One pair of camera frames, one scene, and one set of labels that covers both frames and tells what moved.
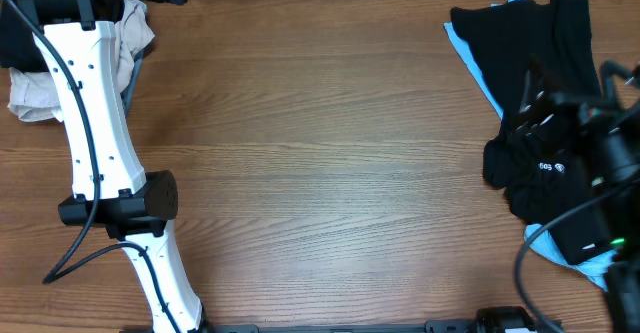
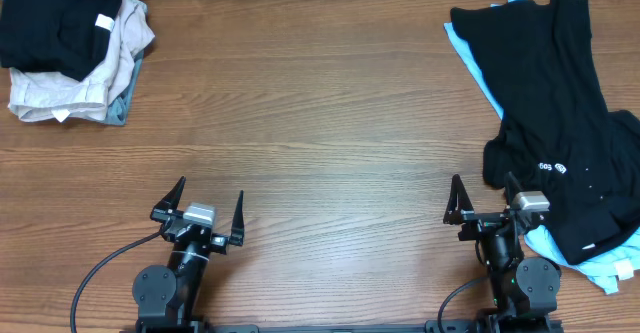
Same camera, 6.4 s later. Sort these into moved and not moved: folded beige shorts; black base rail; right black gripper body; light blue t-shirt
Moved: right black gripper body
Not moved: black base rail; light blue t-shirt; folded beige shorts
